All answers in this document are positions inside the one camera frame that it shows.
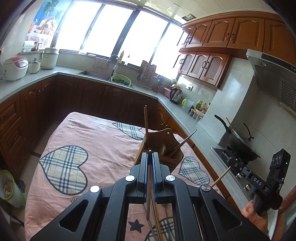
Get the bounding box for wooden utensil holder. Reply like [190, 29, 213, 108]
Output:
[133, 128, 184, 172]

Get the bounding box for gas stove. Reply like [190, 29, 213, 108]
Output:
[211, 146, 265, 200]

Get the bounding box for wooden chopstick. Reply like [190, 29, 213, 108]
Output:
[211, 166, 231, 188]

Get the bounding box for dish drying rack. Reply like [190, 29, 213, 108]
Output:
[136, 60, 164, 92]

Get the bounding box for pink tablecloth with hearts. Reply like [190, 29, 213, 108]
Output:
[24, 111, 234, 241]

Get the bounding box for tropical fruit poster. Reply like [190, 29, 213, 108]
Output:
[25, 1, 59, 50]

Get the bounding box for white slow cooker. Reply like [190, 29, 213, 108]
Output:
[40, 48, 59, 69]

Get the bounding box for chopstick in holder upright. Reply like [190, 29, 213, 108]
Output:
[144, 105, 149, 141]

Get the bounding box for black wok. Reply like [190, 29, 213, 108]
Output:
[214, 114, 261, 162]

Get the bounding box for sink faucet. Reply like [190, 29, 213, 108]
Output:
[108, 54, 119, 77]

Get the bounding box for right hand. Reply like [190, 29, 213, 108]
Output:
[241, 200, 268, 234]

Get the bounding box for chopstick on table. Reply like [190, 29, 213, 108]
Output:
[152, 200, 164, 241]

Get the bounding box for green bowl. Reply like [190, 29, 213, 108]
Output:
[0, 170, 26, 209]

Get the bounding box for dark chopstick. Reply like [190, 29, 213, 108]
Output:
[147, 150, 153, 221]

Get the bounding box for green colander basket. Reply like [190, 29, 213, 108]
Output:
[111, 74, 132, 86]

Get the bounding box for small white pot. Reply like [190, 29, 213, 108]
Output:
[29, 58, 41, 74]

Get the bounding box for range hood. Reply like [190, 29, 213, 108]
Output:
[246, 49, 296, 116]

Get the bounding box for electric kettle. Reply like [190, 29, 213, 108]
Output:
[170, 87, 183, 104]

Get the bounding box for chopstick in holder leaning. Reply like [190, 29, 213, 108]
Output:
[169, 129, 197, 157]

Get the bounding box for upper wooden cabinets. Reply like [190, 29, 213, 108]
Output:
[174, 11, 295, 88]

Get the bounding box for white red rice cooker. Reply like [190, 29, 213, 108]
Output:
[3, 56, 29, 81]

